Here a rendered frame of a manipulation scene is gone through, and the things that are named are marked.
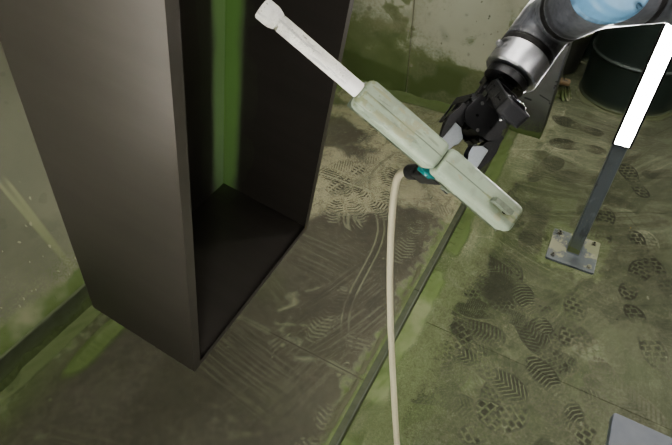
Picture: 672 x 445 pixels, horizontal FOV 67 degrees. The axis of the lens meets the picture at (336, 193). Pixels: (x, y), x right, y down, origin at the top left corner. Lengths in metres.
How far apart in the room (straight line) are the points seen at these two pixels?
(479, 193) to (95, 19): 0.58
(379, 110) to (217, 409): 1.37
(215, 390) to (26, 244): 0.86
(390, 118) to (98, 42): 0.41
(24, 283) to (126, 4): 1.54
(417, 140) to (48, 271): 1.66
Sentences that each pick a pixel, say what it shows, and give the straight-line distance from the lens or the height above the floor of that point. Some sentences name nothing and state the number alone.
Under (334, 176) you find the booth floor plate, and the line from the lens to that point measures 2.59.
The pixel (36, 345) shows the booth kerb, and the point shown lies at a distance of 2.18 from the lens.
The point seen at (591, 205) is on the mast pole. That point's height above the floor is 0.30.
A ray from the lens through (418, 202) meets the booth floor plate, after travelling 2.46.
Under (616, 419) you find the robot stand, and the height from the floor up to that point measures 0.64.
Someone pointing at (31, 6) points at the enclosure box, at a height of 1.43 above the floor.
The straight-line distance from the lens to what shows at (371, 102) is 0.72.
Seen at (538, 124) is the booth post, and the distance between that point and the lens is 3.07.
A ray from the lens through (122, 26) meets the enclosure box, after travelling 0.74.
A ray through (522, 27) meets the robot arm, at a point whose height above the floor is 1.36.
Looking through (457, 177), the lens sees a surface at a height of 1.23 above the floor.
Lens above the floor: 1.70
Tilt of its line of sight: 42 degrees down
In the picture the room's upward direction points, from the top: 1 degrees counter-clockwise
